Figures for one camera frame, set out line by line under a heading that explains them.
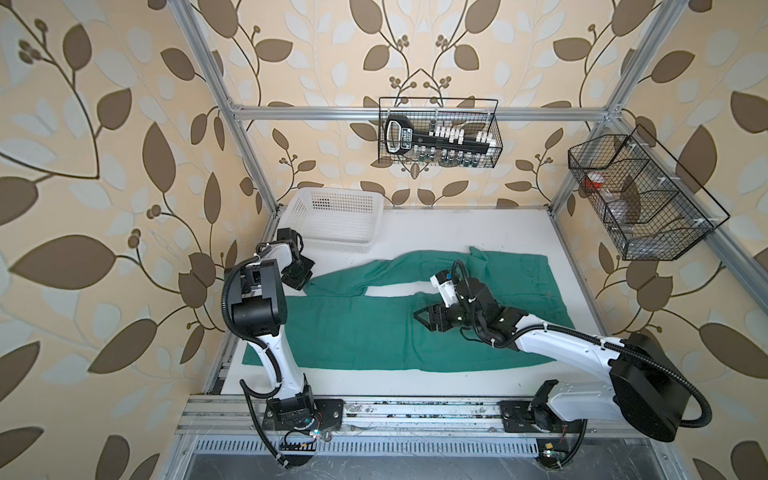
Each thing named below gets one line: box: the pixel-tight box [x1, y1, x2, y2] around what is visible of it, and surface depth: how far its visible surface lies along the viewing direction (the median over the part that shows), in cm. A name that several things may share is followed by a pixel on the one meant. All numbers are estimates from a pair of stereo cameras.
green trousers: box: [243, 247, 574, 366], surface depth 95 cm
